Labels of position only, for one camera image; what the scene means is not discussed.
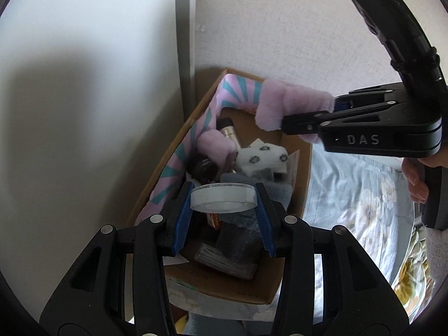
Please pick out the pink printed cardboard box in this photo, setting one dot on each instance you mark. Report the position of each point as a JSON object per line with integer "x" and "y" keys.
{"x": 224, "y": 288}

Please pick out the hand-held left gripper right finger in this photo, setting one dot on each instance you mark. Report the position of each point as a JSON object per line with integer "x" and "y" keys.
{"x": 265, "y": 225}

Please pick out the clear tape roll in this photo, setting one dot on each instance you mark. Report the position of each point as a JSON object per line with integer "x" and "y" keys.
{"x": 224, "y": 193}

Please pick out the yellow green floral quilt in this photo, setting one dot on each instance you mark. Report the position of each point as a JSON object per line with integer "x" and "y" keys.
{"x": 407, "y": 287}

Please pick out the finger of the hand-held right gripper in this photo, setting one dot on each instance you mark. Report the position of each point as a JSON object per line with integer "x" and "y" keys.
{"x": 304, "y": 124}
{"x": 343, "y": 103}

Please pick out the person's right hand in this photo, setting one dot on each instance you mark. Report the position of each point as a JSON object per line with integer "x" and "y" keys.
{"x": 416, "y": 182}

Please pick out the white paper slip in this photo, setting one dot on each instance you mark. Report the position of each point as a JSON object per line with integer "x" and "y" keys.
{"x": 175, "y": 260}

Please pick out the gold and black cosmetic bottle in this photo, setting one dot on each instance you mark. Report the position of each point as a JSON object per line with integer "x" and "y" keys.
{"x": 229, "y": 130}

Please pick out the blue grey fluffy sock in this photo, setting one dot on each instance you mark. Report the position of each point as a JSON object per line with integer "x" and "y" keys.
{"x": 276, "y": 190}

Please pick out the grey plastic packet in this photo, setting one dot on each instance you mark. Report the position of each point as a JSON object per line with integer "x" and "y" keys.
{"x": 224, "y": 262}

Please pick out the white flower print sock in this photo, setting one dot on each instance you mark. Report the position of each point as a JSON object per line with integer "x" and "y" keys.
{"x": 260, "y": 155}

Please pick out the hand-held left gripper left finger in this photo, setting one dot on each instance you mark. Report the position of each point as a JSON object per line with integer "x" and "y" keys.
{"x": 180, "y": 225}

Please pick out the pale blue floral bedsheet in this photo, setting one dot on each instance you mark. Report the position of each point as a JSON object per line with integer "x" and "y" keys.
{"x": 353, "y": 199}

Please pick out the black round jar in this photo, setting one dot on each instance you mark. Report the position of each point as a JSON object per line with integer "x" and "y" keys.
{"x": 204, "y": 168}

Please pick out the grey door frame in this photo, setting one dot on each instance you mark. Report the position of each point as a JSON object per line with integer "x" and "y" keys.
{"x": 184, "y": 24}

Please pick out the orange small box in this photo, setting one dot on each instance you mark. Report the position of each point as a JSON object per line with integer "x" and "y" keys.
{"x": 214, "y": 221}

